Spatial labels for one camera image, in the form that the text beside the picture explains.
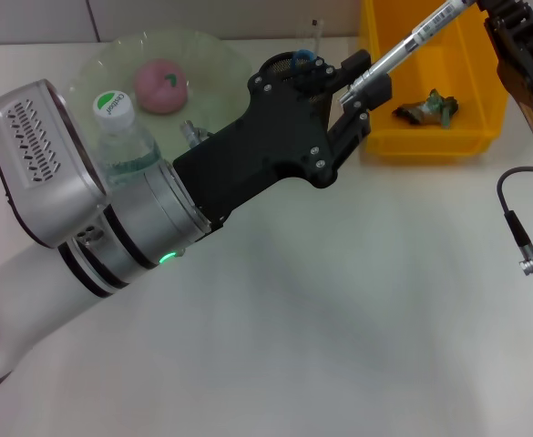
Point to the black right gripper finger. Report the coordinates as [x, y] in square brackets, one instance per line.
[512, 41]

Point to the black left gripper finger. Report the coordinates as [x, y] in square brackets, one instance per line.
[356, 61]
[375, 93]

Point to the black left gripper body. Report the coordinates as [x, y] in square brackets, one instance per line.
[270, 136]

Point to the clear plastic ruler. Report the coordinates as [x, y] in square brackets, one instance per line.
[316, 29]

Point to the blue scissors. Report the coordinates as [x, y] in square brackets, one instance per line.
[304, 55]

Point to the green plastic wrapper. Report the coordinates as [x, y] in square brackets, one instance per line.
[423, 114]

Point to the grey white ballpoint pen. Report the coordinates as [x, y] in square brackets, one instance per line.
[412, 41]

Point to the black mesh pen holder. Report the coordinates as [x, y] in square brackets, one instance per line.
[279, 66]

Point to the pink toy peach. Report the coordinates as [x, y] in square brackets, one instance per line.
[159, 88]

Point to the clear green-label water bottle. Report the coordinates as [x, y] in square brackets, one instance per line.
[120, 141]

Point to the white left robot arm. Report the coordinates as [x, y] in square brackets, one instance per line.
[65, 291]

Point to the pale green glass fruit plate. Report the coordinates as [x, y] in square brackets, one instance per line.
[211, 77]

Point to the yellow plastic bin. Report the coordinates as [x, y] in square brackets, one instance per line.
[430, 141]

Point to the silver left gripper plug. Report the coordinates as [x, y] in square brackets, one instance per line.
[192, 132]

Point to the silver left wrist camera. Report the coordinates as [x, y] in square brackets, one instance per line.
[43, 173]

